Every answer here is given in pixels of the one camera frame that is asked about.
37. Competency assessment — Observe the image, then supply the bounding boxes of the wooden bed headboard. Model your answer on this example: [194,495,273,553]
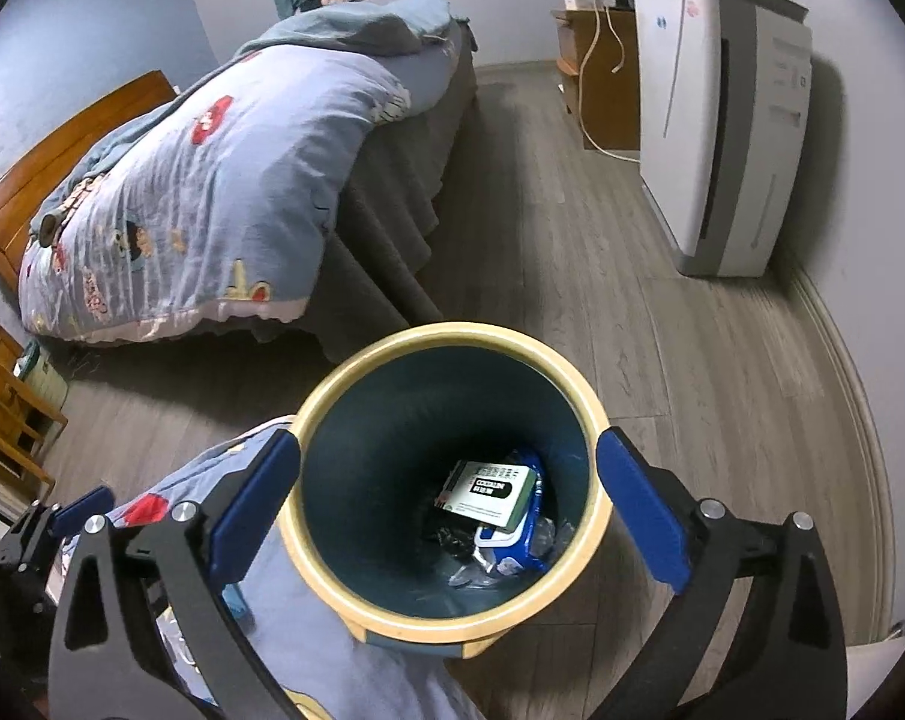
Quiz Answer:
[0,69,181,290]

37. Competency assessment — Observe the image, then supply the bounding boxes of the white air purifier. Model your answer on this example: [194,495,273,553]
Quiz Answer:
[633,0,814,278]

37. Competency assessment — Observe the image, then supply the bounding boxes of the yellow-rimmed teal waste bin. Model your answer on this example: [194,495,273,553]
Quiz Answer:
[278,322,616,662]

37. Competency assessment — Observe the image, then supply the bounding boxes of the wooden cabinet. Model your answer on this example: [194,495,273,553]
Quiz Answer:
[550,6,642,153]

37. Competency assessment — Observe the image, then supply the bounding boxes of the blue and white packet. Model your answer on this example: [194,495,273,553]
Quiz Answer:
[474,450,550,575]

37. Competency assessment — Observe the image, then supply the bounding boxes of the pale green bucket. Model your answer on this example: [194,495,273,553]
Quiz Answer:
[17,341,71,410]

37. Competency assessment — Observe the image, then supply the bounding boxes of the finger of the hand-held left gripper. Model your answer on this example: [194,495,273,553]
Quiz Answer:
[0,486,116,550]

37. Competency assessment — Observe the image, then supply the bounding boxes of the white cable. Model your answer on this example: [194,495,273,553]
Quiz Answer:
[577,4,641,163]

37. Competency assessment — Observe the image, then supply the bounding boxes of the white and black carton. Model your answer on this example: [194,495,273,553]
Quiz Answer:
[436,460,542,533]

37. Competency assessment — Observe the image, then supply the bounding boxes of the wooden bedside table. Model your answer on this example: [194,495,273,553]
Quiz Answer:
[0,319,70,503]

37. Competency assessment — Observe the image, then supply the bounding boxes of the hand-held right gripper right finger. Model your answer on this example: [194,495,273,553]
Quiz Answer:
[595,426,851,720]

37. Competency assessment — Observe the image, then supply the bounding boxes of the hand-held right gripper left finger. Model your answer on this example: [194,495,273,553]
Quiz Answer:
[47,426,304,720]

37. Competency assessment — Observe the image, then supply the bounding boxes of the bed with cartoon duvet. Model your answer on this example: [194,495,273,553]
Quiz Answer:
[17,0,473,346]

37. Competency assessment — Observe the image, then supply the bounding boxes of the blue cartoon printed table cloth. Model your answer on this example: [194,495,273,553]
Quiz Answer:
[47,416,499,720]

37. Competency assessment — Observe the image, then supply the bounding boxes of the grey bed skirt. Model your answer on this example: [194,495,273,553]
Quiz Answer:
[250,21,481,365]

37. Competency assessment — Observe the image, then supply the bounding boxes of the clear crumpled plastic wrapper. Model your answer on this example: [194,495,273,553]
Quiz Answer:
[531,514,575,565]

